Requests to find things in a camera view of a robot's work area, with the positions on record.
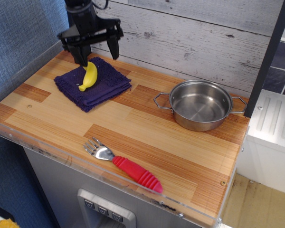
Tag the folded purple cloth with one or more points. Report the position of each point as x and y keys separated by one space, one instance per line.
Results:
x=109 y=84

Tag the silver toy fridge cabinet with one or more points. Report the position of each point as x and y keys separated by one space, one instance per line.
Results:
x=81 y=201

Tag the white toy sink unit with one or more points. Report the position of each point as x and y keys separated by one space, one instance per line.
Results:
x=262 y=158

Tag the yellow toy banana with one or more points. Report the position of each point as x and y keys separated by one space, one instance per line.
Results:
x=90 y=77

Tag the yellow object bottom corner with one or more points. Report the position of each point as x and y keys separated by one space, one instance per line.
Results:
x=8 y=223

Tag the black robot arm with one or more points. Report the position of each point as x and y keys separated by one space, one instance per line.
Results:
x=77 y=2

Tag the stainless steel pot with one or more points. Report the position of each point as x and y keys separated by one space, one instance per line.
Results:
x=200 y=105

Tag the black vertical post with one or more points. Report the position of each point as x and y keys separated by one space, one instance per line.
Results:
x=266 y=63

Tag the fork with red handle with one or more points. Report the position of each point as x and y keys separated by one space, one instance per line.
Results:
x=139 y=174

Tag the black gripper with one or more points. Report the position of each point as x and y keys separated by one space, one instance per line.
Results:
x=86 y=28

